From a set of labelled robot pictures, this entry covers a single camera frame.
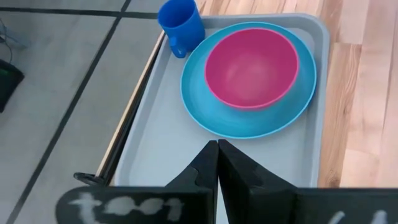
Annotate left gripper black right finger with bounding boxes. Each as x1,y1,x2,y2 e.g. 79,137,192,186
218,139,298,224

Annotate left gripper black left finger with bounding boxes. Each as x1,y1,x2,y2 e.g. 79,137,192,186
164,139,220,224

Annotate teal plastic plate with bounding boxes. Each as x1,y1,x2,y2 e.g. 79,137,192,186
180,21,318,140

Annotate pink plastic bowl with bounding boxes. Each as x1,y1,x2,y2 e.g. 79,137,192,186
204,27,300,110

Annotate blue plastic cup with handle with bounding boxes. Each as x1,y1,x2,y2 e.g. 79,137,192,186
157,0,206,59

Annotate grey plastic tray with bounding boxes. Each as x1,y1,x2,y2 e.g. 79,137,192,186
113,12,330,224

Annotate black equipment box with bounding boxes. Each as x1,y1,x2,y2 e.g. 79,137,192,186
0,58,25,113

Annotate grey cable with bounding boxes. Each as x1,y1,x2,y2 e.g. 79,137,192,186
0,18,29,63

